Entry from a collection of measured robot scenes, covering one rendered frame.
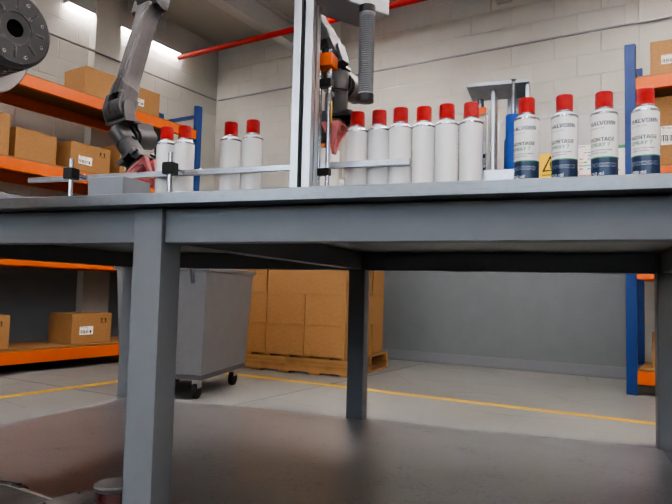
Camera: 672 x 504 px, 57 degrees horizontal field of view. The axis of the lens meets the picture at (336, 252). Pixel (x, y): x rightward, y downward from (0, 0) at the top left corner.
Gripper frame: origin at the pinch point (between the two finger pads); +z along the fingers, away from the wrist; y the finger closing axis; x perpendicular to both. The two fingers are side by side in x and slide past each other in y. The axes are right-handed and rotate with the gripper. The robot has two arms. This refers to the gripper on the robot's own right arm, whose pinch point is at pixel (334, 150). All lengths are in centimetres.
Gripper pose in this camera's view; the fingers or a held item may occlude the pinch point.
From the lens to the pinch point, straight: 152.4
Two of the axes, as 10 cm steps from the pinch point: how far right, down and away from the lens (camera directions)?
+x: -3.5, -0.8, -9.3
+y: -9.4, -0.1, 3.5
